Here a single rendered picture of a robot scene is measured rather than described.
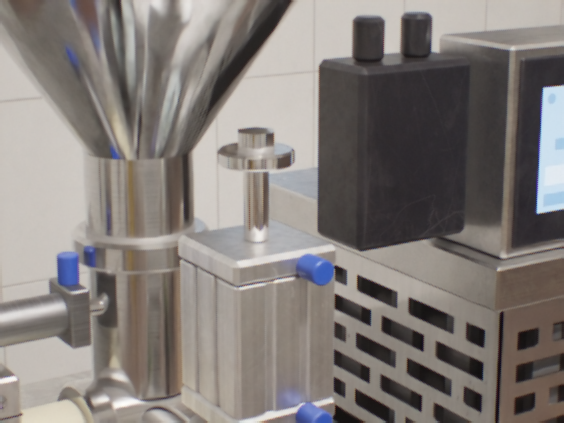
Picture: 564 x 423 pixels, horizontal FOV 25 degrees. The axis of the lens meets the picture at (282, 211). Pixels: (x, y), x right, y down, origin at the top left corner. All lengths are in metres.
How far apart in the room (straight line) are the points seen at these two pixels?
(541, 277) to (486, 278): 0.03
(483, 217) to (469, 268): 0.03
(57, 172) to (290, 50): 0.48
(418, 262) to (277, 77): 1.58
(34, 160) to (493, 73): 1.49
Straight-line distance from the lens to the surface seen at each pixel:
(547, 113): 0.66
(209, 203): 2.24
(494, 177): 0.65
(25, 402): 0.85
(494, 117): 0.65
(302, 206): 0.78
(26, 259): 2.11
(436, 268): 0.69
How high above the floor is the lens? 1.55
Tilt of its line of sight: 15 degrees down
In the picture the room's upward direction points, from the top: straight up
